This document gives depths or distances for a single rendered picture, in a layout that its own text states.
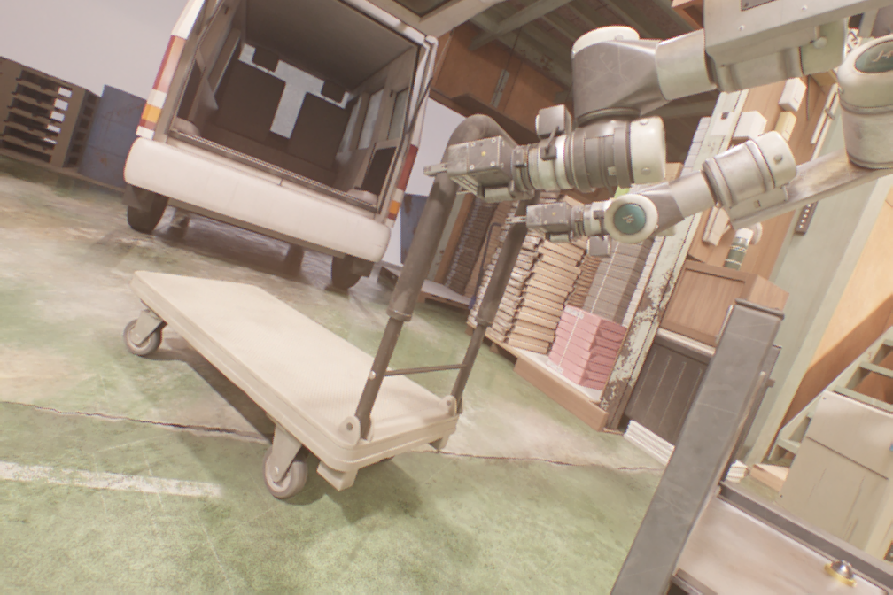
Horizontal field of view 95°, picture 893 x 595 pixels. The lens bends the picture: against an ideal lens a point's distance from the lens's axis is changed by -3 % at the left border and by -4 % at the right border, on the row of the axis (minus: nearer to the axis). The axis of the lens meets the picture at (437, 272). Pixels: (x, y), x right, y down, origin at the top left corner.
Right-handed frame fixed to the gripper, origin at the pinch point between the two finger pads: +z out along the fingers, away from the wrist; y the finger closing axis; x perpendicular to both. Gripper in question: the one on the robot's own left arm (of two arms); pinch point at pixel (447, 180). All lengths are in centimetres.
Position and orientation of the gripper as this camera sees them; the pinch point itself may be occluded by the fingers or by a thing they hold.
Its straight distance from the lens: 68.8
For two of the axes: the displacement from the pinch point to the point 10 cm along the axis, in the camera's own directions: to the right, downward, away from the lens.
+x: 0.6, -9.9, 1.2
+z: -8.5, 0.2, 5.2
